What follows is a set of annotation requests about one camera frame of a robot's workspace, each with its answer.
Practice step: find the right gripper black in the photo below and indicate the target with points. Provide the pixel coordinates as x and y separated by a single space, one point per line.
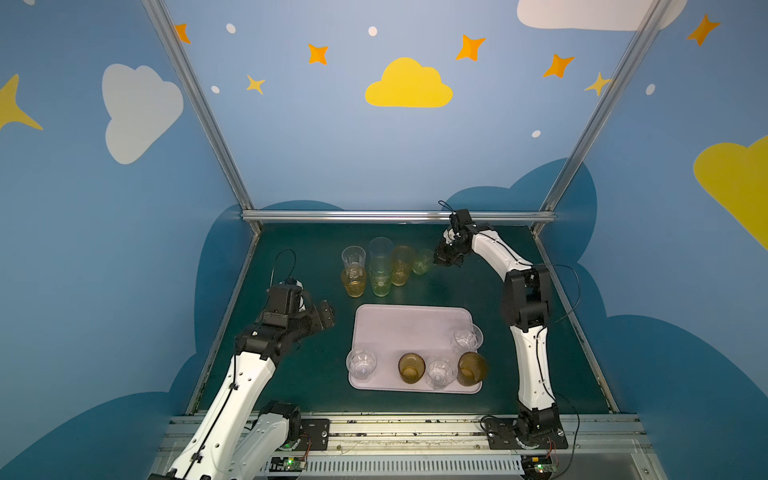
447 255

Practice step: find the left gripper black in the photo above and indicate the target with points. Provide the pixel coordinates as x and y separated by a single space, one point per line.
315 315

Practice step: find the small green glass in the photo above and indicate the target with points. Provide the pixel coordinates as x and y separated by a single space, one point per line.
423 261

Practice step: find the tall orange glass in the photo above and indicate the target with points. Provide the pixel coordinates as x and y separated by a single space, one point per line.
402 258

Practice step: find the orange short glass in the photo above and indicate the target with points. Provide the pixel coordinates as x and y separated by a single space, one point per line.
354 278

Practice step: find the clear faceted glass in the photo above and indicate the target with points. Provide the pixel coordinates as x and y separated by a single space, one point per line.
466 338
361 364
441 370
354 257

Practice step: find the dark amber textured glass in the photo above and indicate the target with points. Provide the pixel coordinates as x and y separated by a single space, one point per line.
472 369
411 368

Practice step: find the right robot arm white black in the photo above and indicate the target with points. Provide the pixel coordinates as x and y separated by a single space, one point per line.
526 309

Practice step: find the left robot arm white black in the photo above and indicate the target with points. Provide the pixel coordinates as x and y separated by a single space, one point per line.
224 446

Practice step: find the pink rectangular tray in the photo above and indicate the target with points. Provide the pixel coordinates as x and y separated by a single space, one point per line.
387 332

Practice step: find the tall green glass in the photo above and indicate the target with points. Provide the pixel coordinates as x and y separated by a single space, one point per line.
380 275

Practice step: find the tall clear bluish glass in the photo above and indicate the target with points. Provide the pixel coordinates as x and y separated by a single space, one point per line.
380 256

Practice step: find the left controller board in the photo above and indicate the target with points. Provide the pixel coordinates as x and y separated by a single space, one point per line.
287 465

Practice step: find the controller board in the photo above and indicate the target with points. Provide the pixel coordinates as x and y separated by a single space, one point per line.
537 467
287 465

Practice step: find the right controller board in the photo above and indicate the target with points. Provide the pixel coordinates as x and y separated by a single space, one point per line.
537 467

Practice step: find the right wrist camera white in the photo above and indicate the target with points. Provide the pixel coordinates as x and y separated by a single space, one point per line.
461 221

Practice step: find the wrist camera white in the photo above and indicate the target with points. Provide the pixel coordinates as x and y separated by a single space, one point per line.
461 221
293 287

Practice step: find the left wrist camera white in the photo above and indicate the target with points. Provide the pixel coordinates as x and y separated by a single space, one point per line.
293 287

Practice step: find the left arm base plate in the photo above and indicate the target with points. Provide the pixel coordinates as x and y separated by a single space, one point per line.
313 435

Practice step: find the aluminium frame back bar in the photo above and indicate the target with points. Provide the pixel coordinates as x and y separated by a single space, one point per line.
391 217

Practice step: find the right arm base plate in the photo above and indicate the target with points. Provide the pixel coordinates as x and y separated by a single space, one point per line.
501 435

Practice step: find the aluminium frame right post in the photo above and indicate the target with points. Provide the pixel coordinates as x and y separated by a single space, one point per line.
642 40

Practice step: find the aluminium frame post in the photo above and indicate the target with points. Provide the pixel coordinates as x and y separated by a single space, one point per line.
642 40
161 20

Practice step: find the aluminium frame left post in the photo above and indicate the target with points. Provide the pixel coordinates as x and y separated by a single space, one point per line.
161 20

